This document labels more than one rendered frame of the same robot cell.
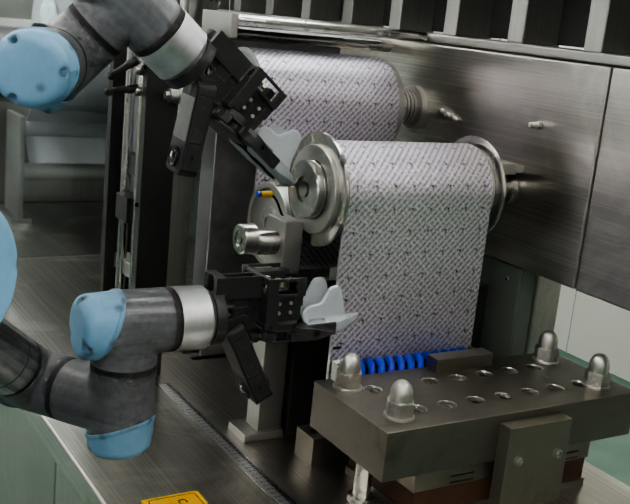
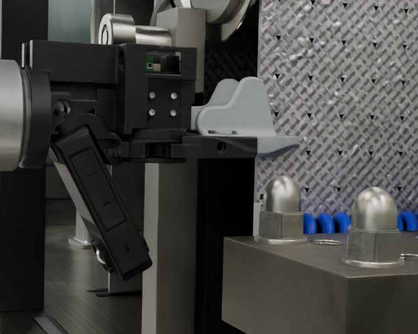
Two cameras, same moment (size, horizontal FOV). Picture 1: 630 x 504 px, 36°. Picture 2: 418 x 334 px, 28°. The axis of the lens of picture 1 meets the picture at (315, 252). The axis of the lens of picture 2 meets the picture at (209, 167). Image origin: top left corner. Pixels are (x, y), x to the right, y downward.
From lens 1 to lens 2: 0.66 m
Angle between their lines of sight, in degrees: 14
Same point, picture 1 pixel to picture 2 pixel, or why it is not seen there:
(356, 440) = (293, 315)
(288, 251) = not seen: hidden behind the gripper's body
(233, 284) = (64, 53)
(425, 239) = (403, 25)
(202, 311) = (0, 87)
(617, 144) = not seen: outside the picture
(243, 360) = (91, 193)
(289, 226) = (182, 14)
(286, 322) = (166, 128)
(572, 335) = not seen: outside the picture
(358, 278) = (294, 78)
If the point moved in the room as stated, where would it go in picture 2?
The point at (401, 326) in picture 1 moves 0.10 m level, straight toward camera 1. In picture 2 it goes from (375, 169) to (368, 176)
